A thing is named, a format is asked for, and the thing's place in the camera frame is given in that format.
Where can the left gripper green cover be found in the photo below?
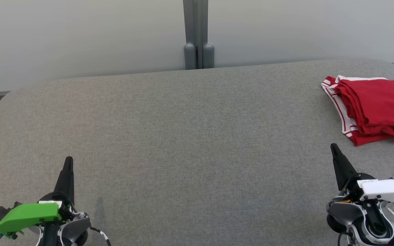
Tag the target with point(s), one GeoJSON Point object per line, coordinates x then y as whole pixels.
{"type": "Point", "coordinates": [29, 215]}

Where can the grey double partition post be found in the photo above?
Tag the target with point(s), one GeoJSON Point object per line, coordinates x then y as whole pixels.
{"type": "Point", "coordinates": [198, 34]}

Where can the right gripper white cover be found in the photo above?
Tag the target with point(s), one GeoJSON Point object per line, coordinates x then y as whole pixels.
{"type": "Point", "coordinates": [385, 191]}

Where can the red basketball jersey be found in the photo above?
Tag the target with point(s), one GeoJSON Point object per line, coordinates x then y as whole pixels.
{"type": "Point", "coordinates": [364, 139]}

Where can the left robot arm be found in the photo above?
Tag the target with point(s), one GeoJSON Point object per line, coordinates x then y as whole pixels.
{"type": "Point", "coordinates": [75, 227]}

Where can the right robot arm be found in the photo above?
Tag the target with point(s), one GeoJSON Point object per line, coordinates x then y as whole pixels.
{"type": "Point", "coordinates": [344, 212]}

